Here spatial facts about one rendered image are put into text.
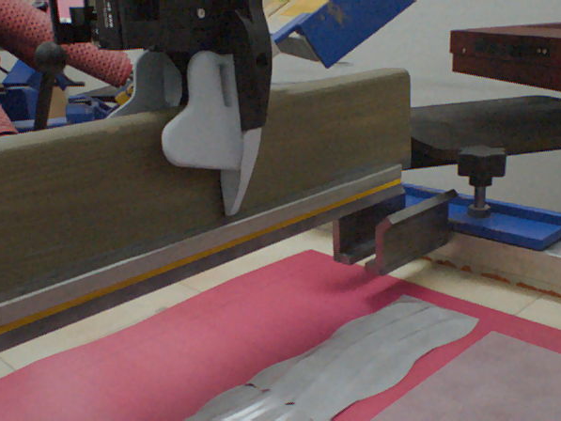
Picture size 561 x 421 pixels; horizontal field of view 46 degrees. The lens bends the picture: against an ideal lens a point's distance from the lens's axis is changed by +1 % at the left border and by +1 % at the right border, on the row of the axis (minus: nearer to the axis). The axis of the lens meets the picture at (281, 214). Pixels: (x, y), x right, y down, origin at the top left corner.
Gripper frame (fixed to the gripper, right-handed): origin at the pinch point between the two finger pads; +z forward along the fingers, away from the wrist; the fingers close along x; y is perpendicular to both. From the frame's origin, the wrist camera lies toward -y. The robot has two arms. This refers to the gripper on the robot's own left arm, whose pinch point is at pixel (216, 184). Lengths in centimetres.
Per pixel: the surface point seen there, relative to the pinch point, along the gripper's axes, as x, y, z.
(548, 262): 9.6, -25.6, 10.8
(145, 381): -4.5, 3.8, 13.6
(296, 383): 3.9, -2.1, 13.2
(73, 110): -65, -24, 4
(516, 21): -83, -200, 1
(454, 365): 9.9, -11.3, 13.6
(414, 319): 4.9, -14.0, 12.9
